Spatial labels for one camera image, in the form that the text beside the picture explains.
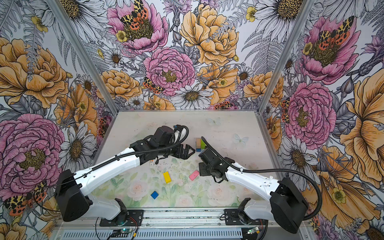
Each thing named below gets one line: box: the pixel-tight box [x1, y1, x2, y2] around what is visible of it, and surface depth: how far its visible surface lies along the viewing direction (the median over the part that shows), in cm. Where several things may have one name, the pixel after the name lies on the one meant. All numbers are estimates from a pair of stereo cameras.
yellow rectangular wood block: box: [163, 171, 172, 184], surface depth 89 cm
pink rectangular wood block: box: [189, 170, 200, 181], surface depth 89 cm
